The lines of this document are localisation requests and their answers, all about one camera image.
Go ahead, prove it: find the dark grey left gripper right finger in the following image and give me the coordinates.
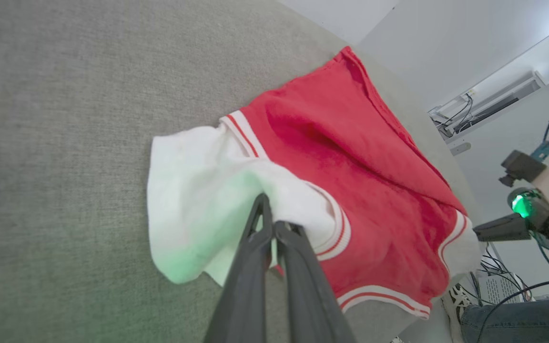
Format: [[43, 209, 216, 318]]
[[274, 222, 356, 343]]

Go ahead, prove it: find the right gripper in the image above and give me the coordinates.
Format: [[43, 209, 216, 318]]
[[473, 188, 549, 252]]

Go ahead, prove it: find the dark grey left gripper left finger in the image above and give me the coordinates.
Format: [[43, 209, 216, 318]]
[[204, 193, 274, 343]]

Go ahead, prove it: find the red and white jersey shirt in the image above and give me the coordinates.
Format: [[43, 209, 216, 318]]
[[147, 46, 483, 320]]

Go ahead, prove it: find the white vented device box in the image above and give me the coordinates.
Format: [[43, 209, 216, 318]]
[[485, 273, 525, 304]]

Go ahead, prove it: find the white black patterned shoe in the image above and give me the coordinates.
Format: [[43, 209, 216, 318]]
[[444, 283, 472, 313]]

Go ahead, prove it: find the blue jeans leg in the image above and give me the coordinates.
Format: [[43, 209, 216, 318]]
[[460, 299, 549, 343]]

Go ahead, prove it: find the black cable bundle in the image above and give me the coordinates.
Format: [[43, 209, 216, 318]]
[[469, 242, 535, 306]]

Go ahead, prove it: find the thin black right gripper cable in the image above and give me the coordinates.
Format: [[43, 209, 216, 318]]
[[475, 238, 549, 343]]

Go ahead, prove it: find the white wall air conditioner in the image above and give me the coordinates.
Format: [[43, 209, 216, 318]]
[[428, 71, 546, 144]]

